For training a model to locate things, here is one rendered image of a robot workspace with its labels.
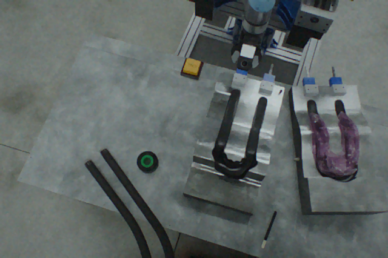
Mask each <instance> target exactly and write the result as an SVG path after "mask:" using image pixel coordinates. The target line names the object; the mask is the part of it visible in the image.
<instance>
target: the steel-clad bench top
mask: <svg viewBox="0 0 388 258"><path fill-rule="evenodd" d="M185 59H186V58H185V57H182V56H177V55H173V54H170V53H165V52H162V51H158V50H153V49H150V48H148V47H143V46H140V45H136V44H131V43H128V42H123V41H119V40H116V39H111V38H109V37H106V36H101V35H97V34H94V33H88V35H87V37H86V39H85V41H84V43H83V45H82V47H81V49H80V51H79V53H78V55H77V57H76V60H75V62H74V64H73V66H72V68H71V71H70V72H69V74H68V76H67V78H66V80H65V82H64V85H63V86H62V88H61V92H60V93H59V94H58V97H57V98H56V100H55V103H54V105H53V107H52V110H51V112H50V114H49V115H48V117H47V119H46V121H45V123H44V126H43V128H42V130H41V132H40V134H39V136H38V138H37V140H36V142H35V144H34V146H33V149H32V151H31V153H30V155H29V157H28V158H27V160H26V162H25V164H24V167H23V169H22V171H21V174H20V175H19V178H18V179H17V181H20V182H23V183H25V184H30V185H33V186H36V187H39V188H42V189H44V190H47V191H51V192H54V193H58V194H61V195H64V196H67V197H72V198H74V199H76V200H79V201H83V202H86V203H89V204H92V205H96V206H99V207H102V208H106V209H108V210H110V211H114V212H117V213H119V211H118V209H117V208H116V207H115V206H114V204H113V203H112V202H111V201H110V199H109V197H108V196H107V195H106V193H105V192H104V190H102V189H101V187H100V186H99V184H98V183H97V181H96V180H95V178H94V177H93V175H92V174H90V172H89V170H88V169H87V168H86V167H85V165H84V161H85V160H86V159H90V160H92V162H93V163H94V164H95V165H96V168H97V169H98V170H99V172H100V173H101V174H102V175H103V176H104V178H105V179H106V181H107V182H108V183H109V185H110V186H111V187H112V189H113V190H114V191H115V193H116V194H117V195H118V196H119V198H120V199H121V201H122V202H123V203H124V204H125V205H126V207H127V208H128V209H129V211H130V212H131V214H132V216H133V217H134V218H137V219H141V220H144V221H145V222H148V220H147V219H146V217H144V215H143V214H142V212H141V211H140V209H139V208H138V206H137V204H136V203H135V202H134V201H133V200H132V198H131V196H130V195H129V193H128V192H127V191H126V189H125V187H124V186H123V185H122V184H121V183H120V181H119V179H118V178H117V176H116V174H115V173H114V172H113V171H112V170H111V168H110V167H109V165H108V163H107V162H106V161H105V159H104V158H103V156H102V155H101V153H100V152H99V150H100V149H101V148H103V147H106V149H107V150H108V151H109V153H110V154H111V155H112V157H113V158H114V159H115V161H116V162H117V163H118V165H119V166H120V168H121V169H122V171H123V172H124V173H125V174H126V176H127V177H128V179H129V181H131V183H132V184H133V186H134V187H135V188H136V190H137V191H138V193H139V194H140V195H141V197H142V198H143V200H144V202H146V204H147V205H148V206H149V207H150V209H151V211H152V212H153V214H154V215H155V216H156V217H157V218H158V220H159V222H160V223H161V225H162V226H163V227H165V228H169V229H171V230H175V231H176V232H180V233H183V234H186V235H189V236H193V237H197V238H199V239H203V240H207V241H209V242H212V243H215V244H217V245H222V246H225V247H228V248H231V249H234V250H238V251H241V252H244V253H246V254H249V255H252V256H256V257H259V258H388V212H385V213H379V214H360V215H302V210H301V198H300V192H299V181H298V170H297V164H296V161H294V160H293V158H295V147H294V141H293V130H292V118H291V112H290V101H289V90H290V88H291V87H292V85H288V84H283V83H280V82H276V81H274V82H273V83H274V84H275V85H277V86H280V87H284V93H283V98H282V101H281V106H280V109H279V115H278V119H277V123H276V128H275V130H274V133H273V139H272V148H271V153H270V161H269V166H268V170H267V174H266V177H265V179H263V181H262V182H261V186H260V190H259V195H258V200H257V203H256V208H255V213H254V214H253V215H252V216H249V215H246V214H242V213H239V212H236V211H232V210H230V209H227V208H224V207H219V206H217V205H213V204H210V203H207V202H203V201H200V200H196V199H194V198H192V197H187V196H184V195H183V192H184V187H185V185H186V182H187V177H188V175H189V173H190V169H191V166H192V162H193V154H194V150H195V147H196V143H197V140H198V137H196V133H197V134H200V133H201V130H202V128H203V125H204V121H205V119H206V116H207V112H208V109H209V106H210V104H211V101H212V97H213V94H214V91H215V87H216V83H217V81H218V76H219V73H220V71H223V72H226V73H230V74H235V73H236V71H234V70H229V69H228V68H224V67H219V66H216V65H212V64H207V63H204V65H203V68H202V72H201V75H200V77H199V79H198V80H197V79H193V78H188V77H185V76H181V70H182V66H183V64H184V61H185ZM361 110H362V112H363V116H364V117H365V119H366V121H367V123H368V125H369V127H370V128H371V130H372V137H373V158H374V165H375V172H376V177H382V178H383V181H384V187H385V191H386V197H387V204H388V110H384V109H381V108H376V107H371V106H368V105H364V104H361ZM144 151H151V152H153V153H155V154H156V155H157V158H158V160H159V165H158V168H157V170H155V171H154V172H152V173H143V172H142V171H141V170H140V169H139V168H138V165H137V158H138V156H139V155H140V154H141V153H142V152H144ZM274 211H276V212H277V215H276V217H275V219H274V221H273V224H272V227H271V229H270V233H269V236H268V238H267V241H266V244H265V247H264V248H261V245H262V243H263V240H264V238H265V236H266V233H267V230H268V227H269V225H270V222H271V219H272V216H273V214H274Z"/></svg>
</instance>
